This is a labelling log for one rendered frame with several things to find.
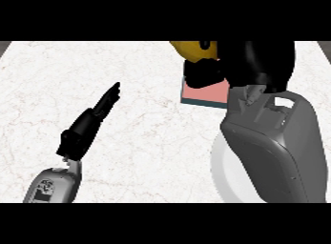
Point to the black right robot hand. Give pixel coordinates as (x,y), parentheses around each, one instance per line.
(256,63)

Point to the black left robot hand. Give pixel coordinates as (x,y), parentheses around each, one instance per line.
(85,127)

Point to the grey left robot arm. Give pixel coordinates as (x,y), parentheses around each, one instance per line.
(51,187)

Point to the pink cardboard box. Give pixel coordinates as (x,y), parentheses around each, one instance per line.
(205,95)

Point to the white plate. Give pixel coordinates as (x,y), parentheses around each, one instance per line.
(228,171)

